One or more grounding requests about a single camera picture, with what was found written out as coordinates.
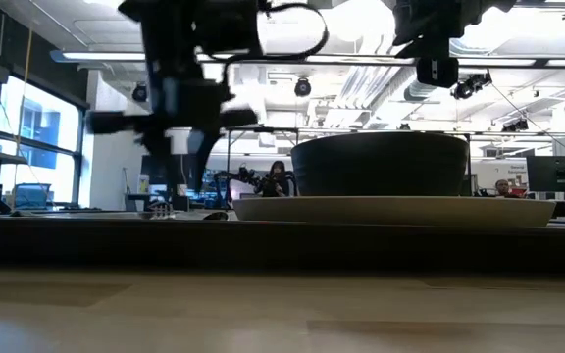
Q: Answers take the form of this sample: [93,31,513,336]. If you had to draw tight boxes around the large window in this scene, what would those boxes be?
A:
[0,73,85,210]

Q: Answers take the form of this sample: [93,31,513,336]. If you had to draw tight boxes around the dark grey bowl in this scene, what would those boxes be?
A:
[290,130,471,197]

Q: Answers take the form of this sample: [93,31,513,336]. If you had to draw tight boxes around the beige round plate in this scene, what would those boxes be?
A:
[231,195,557,228]

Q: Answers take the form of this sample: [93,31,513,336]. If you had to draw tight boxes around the person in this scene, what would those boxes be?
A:
[255,160,293,198]
[494,178,522,199]

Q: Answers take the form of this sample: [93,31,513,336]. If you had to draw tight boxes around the black background monitor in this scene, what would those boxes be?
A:
[526,155,565,193]

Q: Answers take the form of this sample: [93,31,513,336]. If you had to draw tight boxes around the grey cloth napkin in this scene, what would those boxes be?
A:
[134,210,237,222]

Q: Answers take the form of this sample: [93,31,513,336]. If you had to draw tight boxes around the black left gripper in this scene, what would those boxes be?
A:
[87,53,259,195]

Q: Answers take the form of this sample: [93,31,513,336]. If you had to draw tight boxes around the dark brown serving tray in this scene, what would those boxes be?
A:
[0,215,565,274]

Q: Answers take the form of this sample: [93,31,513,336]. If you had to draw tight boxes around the blue lit screen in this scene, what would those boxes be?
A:
[12,182,53,211]

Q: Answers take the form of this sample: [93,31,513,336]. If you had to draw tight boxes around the black metal frame stand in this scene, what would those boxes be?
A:
[223,126,301,197]

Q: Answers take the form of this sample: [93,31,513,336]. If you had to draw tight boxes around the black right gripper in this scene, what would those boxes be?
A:
[392,0,517,89]

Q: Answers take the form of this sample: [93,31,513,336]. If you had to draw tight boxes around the long ceiling light bar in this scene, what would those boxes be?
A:
[49,48,565,69]

